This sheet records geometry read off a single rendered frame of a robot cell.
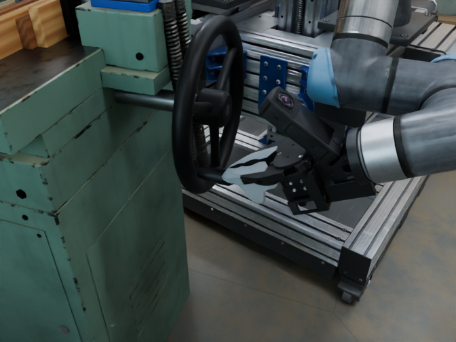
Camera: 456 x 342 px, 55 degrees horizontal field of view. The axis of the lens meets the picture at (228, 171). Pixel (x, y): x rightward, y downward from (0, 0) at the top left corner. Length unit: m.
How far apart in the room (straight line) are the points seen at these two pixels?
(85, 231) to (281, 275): 0.88
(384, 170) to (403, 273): 1.12
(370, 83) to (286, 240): 0.91
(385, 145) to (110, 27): 0.44
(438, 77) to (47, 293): 0.72
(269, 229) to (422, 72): 0.95
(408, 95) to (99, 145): 0.48
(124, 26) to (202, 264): 1.01
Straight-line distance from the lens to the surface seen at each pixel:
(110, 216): 0.85
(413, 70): 0.60
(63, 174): 0.70
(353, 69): 0.60
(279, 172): 0.56
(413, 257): 1.70
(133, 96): 0.77
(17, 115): 0.61
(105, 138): 0.78
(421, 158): 0.52
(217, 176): 0.66
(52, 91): 0.65
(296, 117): 0.54
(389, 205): 1.51
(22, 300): 0.96
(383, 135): 0.53
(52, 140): 0.67
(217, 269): 1.53
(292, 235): 1.40
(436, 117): 0.52
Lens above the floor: 1.15
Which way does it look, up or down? 36 degrees down
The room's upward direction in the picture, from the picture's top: straight up
